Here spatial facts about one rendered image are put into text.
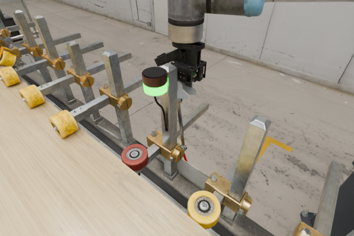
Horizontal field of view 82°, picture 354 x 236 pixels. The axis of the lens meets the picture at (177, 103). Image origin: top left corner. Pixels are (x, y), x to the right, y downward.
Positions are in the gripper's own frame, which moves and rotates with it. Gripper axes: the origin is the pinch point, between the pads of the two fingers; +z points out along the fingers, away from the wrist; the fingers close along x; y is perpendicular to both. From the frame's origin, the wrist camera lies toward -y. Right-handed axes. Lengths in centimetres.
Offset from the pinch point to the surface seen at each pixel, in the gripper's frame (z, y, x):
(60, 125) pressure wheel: 4.5, -23.3, -29.5
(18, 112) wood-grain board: 11, -52, -34
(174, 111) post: -1.2, 4.3, -7.7
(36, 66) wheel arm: 6, -75, -16
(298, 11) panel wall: 21, -17, 252
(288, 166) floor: 101, 41, 92
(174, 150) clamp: 14.2, 5.3, -8.9
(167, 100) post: -6.1, 3.8, -9.6
